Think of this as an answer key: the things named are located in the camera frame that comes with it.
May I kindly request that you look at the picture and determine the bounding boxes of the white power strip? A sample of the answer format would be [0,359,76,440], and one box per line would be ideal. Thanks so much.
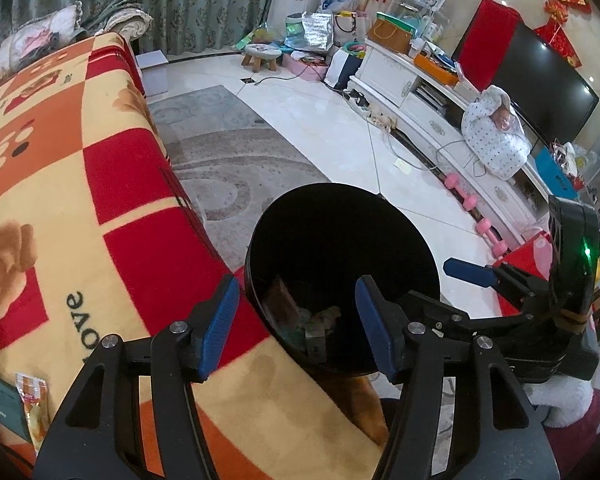
[342,91,372,117]

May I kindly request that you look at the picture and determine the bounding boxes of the dark blue white bag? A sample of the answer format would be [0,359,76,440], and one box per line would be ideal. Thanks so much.
[325,49,363,92]

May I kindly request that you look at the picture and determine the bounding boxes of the red bag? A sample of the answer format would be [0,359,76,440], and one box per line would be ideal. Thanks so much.
[497,232,556,317]

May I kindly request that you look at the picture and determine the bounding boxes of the grey patterned rug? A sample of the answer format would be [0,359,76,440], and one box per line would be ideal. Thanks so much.
[147,85,331,271]

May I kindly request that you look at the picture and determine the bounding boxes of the small wooden stool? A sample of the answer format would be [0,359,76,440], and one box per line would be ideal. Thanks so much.
[241,44,282,72]

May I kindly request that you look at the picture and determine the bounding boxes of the white television cabinet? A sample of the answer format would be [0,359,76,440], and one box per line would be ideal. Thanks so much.
[350,40,556,246]

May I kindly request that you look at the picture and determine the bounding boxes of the silver insulated bag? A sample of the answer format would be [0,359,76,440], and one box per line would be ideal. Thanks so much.
[285,11,334,52]

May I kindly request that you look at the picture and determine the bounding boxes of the black round bin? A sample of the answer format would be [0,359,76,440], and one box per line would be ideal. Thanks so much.
[243,183,442,377]

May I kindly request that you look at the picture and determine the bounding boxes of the red orange printed blanket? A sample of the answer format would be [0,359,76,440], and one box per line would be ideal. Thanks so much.
[0,32,388,480]

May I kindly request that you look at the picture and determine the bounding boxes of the red cloth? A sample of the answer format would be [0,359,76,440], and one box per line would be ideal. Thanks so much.
[452,0,523,78]

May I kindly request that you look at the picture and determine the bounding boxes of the orange snack packet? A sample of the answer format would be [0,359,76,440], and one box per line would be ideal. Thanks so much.
[15,372,48,456]

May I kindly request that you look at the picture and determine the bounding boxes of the pink dumbbell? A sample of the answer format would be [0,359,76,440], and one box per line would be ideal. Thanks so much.
[475,219,508,257]
[445,172,479,209]

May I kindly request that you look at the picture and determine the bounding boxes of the patterned rolled cushion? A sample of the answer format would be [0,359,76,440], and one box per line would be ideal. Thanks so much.
[100,7,154,41]

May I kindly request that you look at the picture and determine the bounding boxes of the orange tray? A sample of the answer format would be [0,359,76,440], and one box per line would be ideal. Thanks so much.
[414,54,459,86]

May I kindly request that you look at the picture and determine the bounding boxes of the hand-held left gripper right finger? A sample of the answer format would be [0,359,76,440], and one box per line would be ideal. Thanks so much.
[354,274,561,480]

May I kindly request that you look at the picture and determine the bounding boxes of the white square box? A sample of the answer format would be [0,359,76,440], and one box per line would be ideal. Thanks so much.
[136,51,169,97]

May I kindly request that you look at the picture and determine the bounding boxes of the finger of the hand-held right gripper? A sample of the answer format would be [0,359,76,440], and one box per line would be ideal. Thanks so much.
[444,257,552,314]
[400,290,521,340]

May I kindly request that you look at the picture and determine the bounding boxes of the white cable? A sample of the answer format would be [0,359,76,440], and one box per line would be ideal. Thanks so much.
[387,130,487,179]

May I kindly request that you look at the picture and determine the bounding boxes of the green patterned curtain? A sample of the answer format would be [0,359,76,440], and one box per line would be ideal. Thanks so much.
[0,0,281,56]

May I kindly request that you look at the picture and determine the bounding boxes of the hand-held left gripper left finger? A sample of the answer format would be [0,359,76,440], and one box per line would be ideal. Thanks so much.
[32,274,241,480]

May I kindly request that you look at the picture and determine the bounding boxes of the dark red clothing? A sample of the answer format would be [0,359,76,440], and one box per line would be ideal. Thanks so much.
[545,389,600,443]

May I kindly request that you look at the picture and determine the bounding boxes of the brown plush thing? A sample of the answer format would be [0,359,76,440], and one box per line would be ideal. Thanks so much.
[317,372,390,447]

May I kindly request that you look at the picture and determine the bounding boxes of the blue box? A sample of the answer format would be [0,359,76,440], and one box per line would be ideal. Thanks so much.
[536,147,578,200]

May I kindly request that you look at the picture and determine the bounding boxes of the white swaddled doll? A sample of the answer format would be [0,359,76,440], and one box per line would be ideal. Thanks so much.
[461,86,531,179]

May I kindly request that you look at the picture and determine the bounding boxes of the brown paper gift bag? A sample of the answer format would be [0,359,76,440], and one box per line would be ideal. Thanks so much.
[367,16,413,54]

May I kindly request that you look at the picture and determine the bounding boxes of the floral pillow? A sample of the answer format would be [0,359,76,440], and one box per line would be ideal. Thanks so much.
[0,4,83,78]

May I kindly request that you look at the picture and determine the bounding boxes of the black flat television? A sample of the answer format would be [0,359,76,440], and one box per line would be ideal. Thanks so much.
[492,22,600,143]

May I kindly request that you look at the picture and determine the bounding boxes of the brown paper packet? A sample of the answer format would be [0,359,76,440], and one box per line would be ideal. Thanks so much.
[262,277,302,335]

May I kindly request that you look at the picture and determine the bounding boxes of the crumpled grey wrapper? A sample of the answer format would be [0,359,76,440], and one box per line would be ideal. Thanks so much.
[299,305,342,362]

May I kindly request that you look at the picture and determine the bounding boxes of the white tote bag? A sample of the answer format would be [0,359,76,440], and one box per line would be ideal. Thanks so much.
[334,10,372,44]

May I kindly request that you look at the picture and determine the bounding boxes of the pink basin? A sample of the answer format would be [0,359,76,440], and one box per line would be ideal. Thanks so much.
[282,52,331,82]

